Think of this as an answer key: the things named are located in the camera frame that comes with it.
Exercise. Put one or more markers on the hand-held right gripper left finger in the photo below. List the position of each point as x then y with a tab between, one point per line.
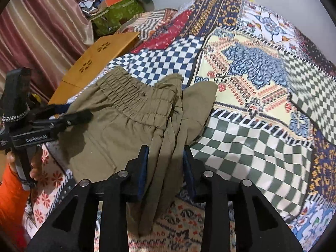
143	173

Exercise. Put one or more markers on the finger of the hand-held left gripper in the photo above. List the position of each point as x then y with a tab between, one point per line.
76	118
50	109

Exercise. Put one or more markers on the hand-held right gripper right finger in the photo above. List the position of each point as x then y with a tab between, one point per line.
189	174

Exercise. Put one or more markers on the olive green pants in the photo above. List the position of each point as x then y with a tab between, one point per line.
126	105

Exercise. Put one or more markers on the person's left forearm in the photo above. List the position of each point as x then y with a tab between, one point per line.
13	202

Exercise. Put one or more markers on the person's left hand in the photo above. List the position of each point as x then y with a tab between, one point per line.
36	172

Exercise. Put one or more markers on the striped red curtain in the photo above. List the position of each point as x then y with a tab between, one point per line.
39	31

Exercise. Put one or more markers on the wooden lap table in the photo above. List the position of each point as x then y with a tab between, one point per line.
105	55

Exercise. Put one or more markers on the green patterned storage bag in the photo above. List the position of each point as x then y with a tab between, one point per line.
115	15

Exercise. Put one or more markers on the pile of colourful clutter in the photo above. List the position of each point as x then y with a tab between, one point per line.
92	2

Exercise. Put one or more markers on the patchwork bedspread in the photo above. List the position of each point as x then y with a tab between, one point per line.
249	71

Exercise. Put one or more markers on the orange box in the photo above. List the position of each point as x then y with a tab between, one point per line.
114	0

